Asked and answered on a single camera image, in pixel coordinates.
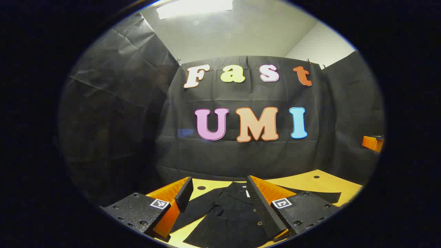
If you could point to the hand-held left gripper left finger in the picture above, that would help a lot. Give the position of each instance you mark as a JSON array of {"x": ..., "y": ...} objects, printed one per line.
[{"x": 184, "y": 195}]

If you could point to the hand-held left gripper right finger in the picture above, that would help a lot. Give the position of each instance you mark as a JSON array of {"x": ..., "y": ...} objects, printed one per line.
[{"x": 262, "y": 203}]

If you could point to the black button shirt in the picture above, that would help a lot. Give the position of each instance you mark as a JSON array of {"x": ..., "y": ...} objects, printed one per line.
[{"x": 227, "y": 217}]

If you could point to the ceiling light panel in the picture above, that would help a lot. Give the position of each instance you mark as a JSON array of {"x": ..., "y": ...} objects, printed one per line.
[{"x": 193, "y": 7}]

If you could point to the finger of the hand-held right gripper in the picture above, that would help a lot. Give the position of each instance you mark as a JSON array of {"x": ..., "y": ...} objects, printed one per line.
[{"x": 372, "y": 143}]

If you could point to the black backdrop cloth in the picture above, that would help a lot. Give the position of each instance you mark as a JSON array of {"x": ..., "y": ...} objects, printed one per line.
[{"x": 241, "y": 151}]

